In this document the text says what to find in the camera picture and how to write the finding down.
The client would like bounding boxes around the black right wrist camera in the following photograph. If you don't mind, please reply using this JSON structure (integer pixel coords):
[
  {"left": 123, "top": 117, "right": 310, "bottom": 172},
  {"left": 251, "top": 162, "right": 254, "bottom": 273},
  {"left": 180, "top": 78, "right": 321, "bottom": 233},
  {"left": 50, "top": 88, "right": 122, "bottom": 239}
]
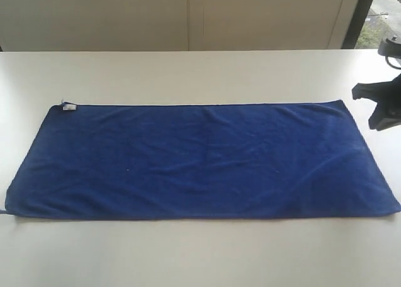
[{"left": 378, "top": 36, "right": 401, "bottom": 59}]

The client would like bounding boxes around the blue microfiber cloth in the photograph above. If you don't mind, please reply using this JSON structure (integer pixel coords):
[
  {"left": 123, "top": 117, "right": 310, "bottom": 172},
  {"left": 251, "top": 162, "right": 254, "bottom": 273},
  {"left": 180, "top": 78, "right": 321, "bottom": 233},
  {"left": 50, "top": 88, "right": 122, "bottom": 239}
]
[{"left": 4, "top": 100, "right": 400, "bottom": 221}]

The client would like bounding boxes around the dark window frame post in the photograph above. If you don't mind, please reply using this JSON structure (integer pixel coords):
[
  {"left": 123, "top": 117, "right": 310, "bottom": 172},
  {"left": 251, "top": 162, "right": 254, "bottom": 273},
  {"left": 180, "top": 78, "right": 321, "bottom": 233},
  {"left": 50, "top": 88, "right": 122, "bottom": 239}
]
[{"left": 341, "top": 0, "right": 373, "bottom": 50}]

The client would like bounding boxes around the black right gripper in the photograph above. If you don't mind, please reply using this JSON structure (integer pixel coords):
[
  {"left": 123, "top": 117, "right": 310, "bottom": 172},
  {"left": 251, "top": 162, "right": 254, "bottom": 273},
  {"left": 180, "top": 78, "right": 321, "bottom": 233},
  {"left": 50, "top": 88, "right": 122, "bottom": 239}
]
[{"left": 352, "top": 76, "right": 400, "bottom": 131}]

